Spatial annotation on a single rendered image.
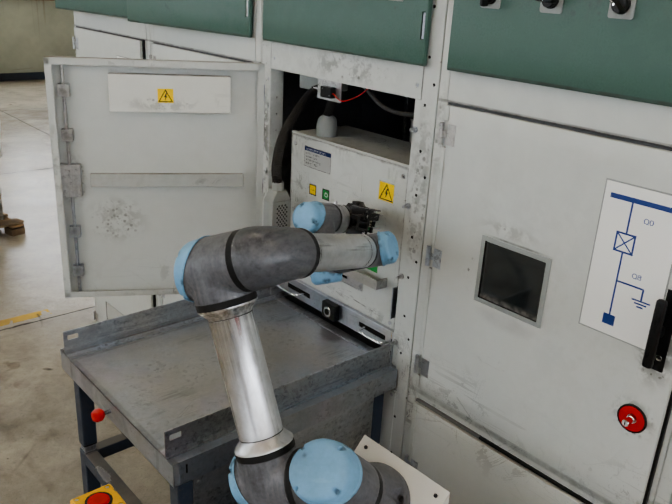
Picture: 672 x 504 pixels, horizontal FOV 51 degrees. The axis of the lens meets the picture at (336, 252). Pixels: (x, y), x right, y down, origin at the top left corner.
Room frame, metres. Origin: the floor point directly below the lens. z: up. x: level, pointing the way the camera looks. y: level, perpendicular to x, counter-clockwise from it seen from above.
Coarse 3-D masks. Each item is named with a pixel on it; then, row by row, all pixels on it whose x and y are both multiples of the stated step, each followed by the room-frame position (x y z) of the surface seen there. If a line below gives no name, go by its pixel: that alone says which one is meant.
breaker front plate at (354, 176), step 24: (312, 144) 2.06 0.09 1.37; (312, 168) 2.05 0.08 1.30; (336, 168) 1.97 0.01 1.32; (360, 168) 1.90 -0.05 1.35; (384, 168) 1.83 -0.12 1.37; (408, 168) 1.77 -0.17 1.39; (336, 192) 1.97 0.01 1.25; (360, 192) 1.90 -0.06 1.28; (384, 216) 1.82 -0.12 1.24; (336, 288) 1.95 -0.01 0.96; (360, 288) 1.87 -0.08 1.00; (384, 288) 1.81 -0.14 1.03; (384, 312) 1.80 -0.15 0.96
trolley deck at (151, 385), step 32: (256, 320) 1.94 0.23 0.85; (288, 320) 1.95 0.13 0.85; (64, 352) 1.68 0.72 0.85; (96, 352) 1.69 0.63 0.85; (128, 352) 1.70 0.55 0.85; (160, 352) 1.71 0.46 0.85; (192, 352) 1.72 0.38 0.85; (288, 352) 1.75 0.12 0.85; (320, 352) 1.76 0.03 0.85; (352, 352) 1.77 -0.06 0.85; (96, 384) 1.53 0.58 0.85; (128, 384) 1.54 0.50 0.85; (160, 384) 1.55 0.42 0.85; (192, 384) 1.56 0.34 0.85; (224, 384) 1.57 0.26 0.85; (352, 384) 1.60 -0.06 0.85; (384, 384) 1.66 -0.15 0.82; (128, 416) 1.41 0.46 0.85; (160, 416) 1.41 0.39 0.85; (192, 416) 1.42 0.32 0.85; (288, 416) 1.44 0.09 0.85; (320, 416) 1.51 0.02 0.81; (160, 448) 1.29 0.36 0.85; (224, 448) 1.32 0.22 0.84
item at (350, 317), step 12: (288, 288) 2.11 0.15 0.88; (300, 288) 2.06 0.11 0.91; (312, 288) 2.02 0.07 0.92; (312, 300) 2.01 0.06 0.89; (336, 300) 1.94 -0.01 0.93; (348, 312) 1.89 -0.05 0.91; (360, 312) 1.87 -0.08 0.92; (348, 324) 1.89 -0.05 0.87; (360, 324) 1.85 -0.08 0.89; (372, 324) 1.82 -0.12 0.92; (372, 336) 1.81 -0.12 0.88; (384, 336) 1.78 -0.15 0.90
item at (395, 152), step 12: (300, 132) 2.10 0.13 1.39; (312, 132) 2.13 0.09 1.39; (348, 132) 2.16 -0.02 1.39; (360, 132) 2.17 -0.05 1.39; (372, 132) 2.19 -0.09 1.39; (336, 144) 1.98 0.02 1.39; (348, 144) 1.99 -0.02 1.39; (360, 144) 2.00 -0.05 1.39; (372, 144) 2.01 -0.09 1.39; (384, 144) 2.02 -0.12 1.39; (396, 144) 2.03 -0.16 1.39; (408, 144) 2.04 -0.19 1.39; (372, 156) 1.87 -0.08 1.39; (384, 156) 1.87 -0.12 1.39; (396, 156) 1.88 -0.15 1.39; (408, 156) 1.89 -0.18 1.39
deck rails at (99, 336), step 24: (144, 312) 1.82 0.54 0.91; (168, 312) 1.88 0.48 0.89; (192, 312) 1.93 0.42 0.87; (96, 336) 1.73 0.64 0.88; (120, 336) 1.77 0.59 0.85; (144, 336) 1.79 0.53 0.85; (360, 360) 1.64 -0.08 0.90; (384, 360) 1.70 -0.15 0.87; (288, 384) 1.48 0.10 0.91; (312, 384) 1.53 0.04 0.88; (336, 384) 1.58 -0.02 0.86; (288, 408) 1.47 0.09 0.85; (168, 432) 1.26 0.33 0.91; (192, 432) 1.30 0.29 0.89; (216, 432) 1.34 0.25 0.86; (168, 456) 1.26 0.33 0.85
